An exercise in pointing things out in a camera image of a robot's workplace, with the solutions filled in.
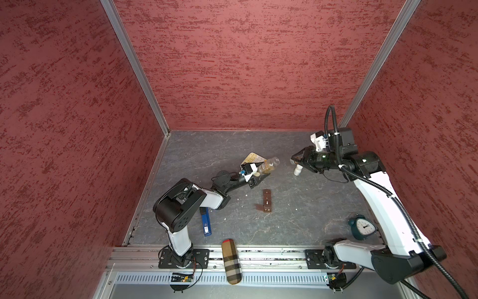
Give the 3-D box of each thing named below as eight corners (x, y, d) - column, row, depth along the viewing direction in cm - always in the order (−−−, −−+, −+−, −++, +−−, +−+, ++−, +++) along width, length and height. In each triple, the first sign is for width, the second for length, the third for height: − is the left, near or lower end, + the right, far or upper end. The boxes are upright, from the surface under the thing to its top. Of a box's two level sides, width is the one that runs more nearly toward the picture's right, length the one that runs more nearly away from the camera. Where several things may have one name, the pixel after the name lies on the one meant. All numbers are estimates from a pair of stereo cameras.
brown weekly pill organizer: (255, 212, 89) (255, 210, 87) (254, 191, 96) (255, 189, 94) (272, 212, 89) (272, 210, 87) (270, 192, 96) (270, 189, 94)
